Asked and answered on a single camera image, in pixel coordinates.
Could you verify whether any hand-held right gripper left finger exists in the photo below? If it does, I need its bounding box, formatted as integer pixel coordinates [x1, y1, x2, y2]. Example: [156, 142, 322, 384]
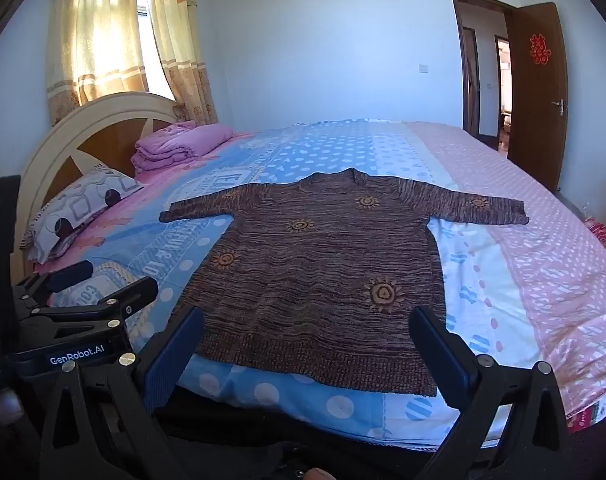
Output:
[39, 305, 205, 480]

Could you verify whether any brown wooden door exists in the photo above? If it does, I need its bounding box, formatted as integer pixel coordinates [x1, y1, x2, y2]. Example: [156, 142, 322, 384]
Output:
[505, 2, 570, 193]

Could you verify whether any person's left hand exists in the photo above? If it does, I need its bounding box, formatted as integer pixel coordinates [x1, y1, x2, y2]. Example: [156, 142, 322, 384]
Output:
[0, 389, 25, 428]

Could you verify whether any cream and wooden headboard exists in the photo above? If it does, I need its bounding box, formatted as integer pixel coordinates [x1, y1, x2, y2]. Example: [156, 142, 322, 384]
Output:
[10, 91, 181, 281]

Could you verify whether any folded pink blanket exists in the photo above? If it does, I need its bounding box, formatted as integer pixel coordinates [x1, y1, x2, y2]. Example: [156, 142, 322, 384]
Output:
[132, 121, 234, 175]

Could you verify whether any red paper door decoration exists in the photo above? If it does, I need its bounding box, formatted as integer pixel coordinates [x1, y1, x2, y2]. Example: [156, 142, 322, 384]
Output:
[529, 34, 550, 66]

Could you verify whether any red patterned cloth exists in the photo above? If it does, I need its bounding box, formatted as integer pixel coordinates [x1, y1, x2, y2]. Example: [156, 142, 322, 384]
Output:
[583, 216, 606, 261]

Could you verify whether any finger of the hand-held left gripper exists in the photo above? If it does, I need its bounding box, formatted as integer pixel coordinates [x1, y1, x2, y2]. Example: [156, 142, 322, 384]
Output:
[14, 260, 95, 318]
[30, 276, 160, 333]

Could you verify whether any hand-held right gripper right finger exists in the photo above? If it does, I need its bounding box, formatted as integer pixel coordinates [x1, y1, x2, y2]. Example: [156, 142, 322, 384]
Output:
[408, 306, 568, 480]

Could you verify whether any window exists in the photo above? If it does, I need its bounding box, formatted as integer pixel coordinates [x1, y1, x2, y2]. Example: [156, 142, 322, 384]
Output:
[136, 0, 176, 101]

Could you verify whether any brown wooden door frame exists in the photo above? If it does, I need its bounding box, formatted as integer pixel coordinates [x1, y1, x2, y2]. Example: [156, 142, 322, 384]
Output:
[449, 0, 518, 151]

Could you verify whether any polka dot printed bed sheet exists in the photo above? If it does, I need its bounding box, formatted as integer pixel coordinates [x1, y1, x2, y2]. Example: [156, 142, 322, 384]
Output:
[28, 119, 606, 448]

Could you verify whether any patterned grey pillow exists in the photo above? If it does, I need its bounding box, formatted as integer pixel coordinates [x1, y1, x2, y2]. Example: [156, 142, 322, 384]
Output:
[26, 162, 145, 265]

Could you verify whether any brown knitted sweater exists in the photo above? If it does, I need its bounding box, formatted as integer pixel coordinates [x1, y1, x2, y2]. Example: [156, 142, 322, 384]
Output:
[159, 169, 530, 397]

